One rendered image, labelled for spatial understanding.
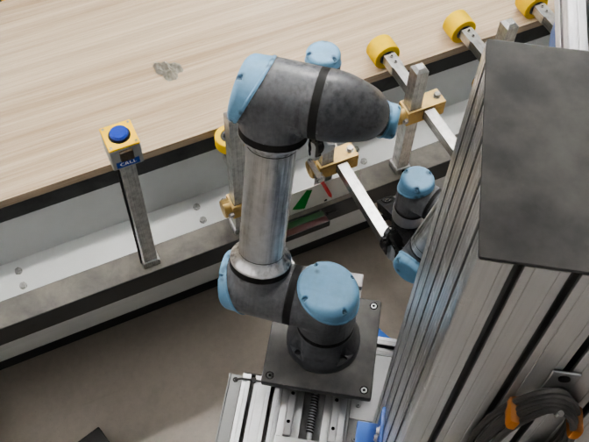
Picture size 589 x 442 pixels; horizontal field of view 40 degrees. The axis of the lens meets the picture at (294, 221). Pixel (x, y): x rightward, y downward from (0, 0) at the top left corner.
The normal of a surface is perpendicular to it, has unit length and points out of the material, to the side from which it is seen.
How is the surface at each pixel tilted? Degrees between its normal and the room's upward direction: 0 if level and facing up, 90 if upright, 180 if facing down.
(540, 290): 90
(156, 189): 90
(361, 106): 52
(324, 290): 7
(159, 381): 0
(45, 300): 0
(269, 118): 72
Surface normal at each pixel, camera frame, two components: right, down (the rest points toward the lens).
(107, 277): 0.02, -0.55
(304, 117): -0.22, 0.51
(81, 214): 0.42, 0.76
